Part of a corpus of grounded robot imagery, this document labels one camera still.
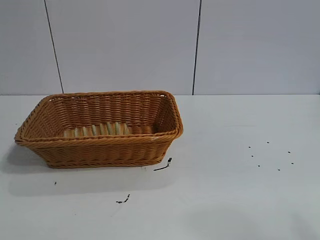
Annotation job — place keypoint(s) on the long striped bread loaf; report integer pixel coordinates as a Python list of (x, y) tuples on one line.
[(100, 130)]

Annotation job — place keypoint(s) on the brown woven wicker basket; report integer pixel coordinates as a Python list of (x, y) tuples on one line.
[(105, 150)]

